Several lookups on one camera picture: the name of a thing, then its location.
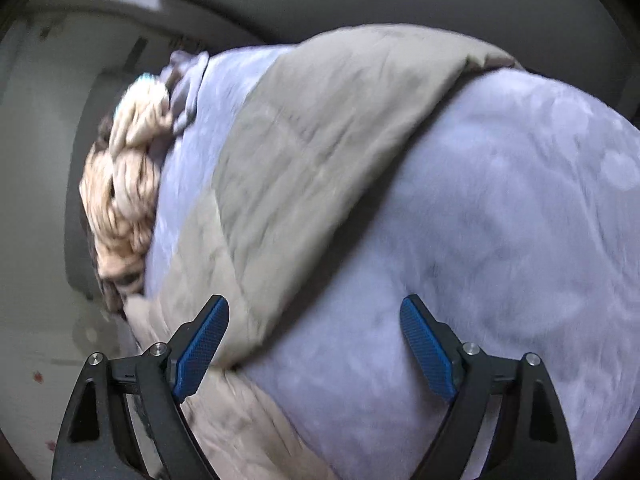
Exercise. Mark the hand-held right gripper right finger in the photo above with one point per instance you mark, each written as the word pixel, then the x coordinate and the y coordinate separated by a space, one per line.
pixel 425 345

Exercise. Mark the lavender plush blanket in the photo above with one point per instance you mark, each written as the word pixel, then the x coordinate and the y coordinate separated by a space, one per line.
pixel 500 210

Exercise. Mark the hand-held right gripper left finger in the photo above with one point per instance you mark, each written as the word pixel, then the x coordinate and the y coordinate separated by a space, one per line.
pixel 202 345

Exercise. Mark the grey purple cloth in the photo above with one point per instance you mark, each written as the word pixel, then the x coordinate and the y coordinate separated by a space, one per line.
pixel 187 80

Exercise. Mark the beige puffer jacket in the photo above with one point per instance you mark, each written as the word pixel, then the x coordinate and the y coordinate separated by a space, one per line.
pixel 300 160

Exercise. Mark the cream chunky knit cloth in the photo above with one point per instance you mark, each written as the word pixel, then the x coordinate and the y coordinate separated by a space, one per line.
pixel 125 185

